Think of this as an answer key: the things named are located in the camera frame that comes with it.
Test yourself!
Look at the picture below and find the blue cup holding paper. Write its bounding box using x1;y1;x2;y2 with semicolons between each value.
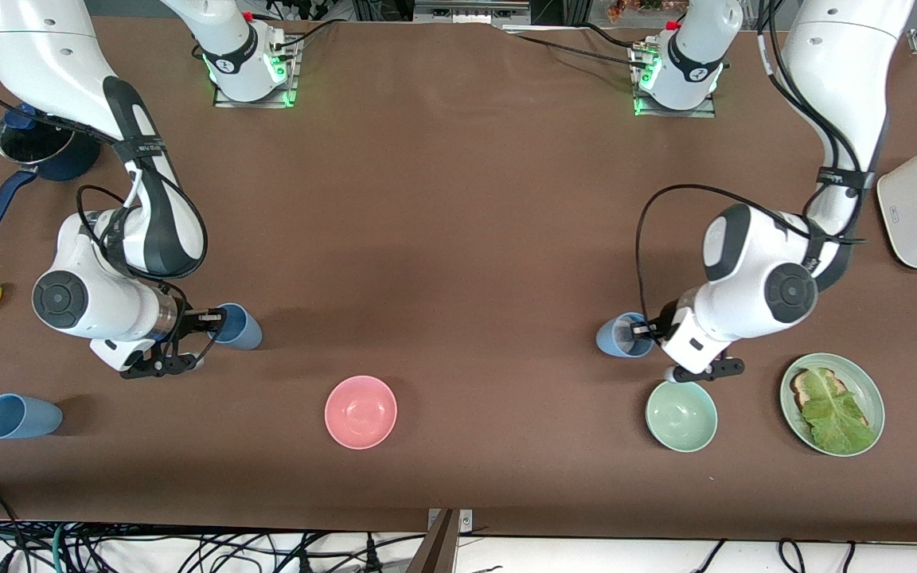
595;311;655;360

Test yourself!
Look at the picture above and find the green bowl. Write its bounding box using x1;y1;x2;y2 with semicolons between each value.
645;379;719;454

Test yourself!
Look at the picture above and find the toast slice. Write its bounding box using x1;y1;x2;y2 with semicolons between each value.
790;367;853;411

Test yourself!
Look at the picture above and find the pink bowl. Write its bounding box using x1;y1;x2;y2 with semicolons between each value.
324;375;398;450

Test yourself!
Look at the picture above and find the green lettuce leaf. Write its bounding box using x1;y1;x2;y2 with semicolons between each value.
802;368;877;454

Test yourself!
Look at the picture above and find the dark blue saucepan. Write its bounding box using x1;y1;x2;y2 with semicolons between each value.
0;102;102;237

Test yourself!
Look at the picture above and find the green plate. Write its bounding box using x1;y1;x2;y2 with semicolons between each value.
779;353;886;458

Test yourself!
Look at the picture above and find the glass lid with blue knob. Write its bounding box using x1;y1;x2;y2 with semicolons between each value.
0;102;79;166

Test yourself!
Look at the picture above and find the grey metal box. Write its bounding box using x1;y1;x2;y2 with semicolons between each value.
412;0;533;27

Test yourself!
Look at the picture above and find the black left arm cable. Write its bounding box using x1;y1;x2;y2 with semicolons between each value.
635;184;821;329

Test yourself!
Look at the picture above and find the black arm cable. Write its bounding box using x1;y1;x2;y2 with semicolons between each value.
635;184;821;329
75;135;210;281

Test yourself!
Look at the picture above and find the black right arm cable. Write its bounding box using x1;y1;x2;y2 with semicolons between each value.
75;135;210;281

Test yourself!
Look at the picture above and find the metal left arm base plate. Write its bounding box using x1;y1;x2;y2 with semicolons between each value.
630;41;718;119

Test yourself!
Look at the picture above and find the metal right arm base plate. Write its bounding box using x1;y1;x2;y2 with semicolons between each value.
213;33;301;109

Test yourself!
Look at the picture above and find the silver table bracket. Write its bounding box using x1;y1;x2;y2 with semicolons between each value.
427;509;474;533

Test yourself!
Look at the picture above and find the black base cable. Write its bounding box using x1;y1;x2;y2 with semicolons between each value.
271;19;341;51
506;24;652;70

